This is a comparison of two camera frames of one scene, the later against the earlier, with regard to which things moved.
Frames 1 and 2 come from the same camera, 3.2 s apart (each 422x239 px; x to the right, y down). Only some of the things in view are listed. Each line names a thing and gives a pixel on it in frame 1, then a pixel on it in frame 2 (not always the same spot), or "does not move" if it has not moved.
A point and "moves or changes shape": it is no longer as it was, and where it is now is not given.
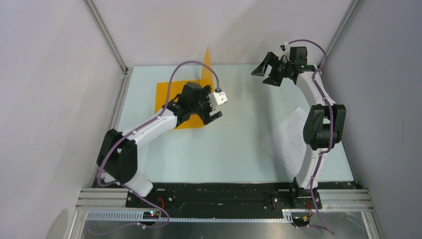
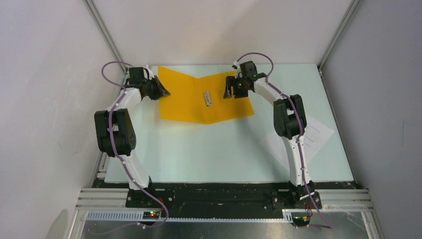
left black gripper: [203, 95] -> [160, 91]
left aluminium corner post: [111, 43] does not move
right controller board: [301, 220] does not move
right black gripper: [273, 60] -> [231, 81]
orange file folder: [175, 88] moves or changes shape
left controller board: [151, 215] does not move
